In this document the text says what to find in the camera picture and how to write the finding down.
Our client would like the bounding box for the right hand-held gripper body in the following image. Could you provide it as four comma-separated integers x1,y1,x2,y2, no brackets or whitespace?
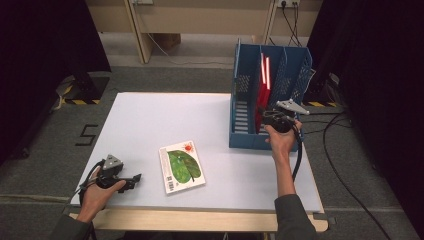
262,98,311,135

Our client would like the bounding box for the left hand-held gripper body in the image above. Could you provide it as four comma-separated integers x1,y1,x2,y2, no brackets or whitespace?
95,154,125,190

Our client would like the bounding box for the blue file rack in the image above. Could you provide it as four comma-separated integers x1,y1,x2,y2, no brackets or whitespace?
228,37,314,153

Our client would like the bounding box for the white book green leaf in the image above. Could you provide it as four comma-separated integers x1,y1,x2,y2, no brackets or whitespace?
158,139,207,195

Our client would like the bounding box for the person's left hand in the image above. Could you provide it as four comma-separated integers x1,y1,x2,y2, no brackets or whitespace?
77,179,128,224

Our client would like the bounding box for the person's right hand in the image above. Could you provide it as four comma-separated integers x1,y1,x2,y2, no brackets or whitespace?
264,119,304,162

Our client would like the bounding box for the black stand base striped tape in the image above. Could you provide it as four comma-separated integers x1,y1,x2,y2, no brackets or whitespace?
301,71,341,108
63,71,112,106

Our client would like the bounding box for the white table board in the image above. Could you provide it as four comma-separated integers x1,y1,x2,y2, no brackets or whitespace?
69,91,324,214

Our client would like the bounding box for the wooden table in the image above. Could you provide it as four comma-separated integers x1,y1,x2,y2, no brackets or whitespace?
68,91,329,233

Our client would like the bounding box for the black curtain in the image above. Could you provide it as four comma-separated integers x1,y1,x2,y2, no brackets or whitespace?
306,0,424,234
0,0,112,164

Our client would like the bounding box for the beige wooden desk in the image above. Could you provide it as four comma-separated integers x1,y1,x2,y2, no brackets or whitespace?
83,0,324,65

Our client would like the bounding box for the cardboard box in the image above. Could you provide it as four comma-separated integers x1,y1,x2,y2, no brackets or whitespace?
155,33,183,52

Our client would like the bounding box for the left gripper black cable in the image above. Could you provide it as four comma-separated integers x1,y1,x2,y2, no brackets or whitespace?
74,159,108,206

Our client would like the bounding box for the right gripper thick black cable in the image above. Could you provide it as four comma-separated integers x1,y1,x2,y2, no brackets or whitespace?
291,123,304,183

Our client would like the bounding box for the long black floor cable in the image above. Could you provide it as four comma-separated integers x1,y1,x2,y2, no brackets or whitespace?
321,111,393,240

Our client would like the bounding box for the black power cable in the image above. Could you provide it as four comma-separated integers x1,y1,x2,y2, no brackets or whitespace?
281,1,298,46
289,1,303,48

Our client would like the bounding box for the white floor cable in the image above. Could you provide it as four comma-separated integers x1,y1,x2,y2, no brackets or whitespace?
146,32,234,67

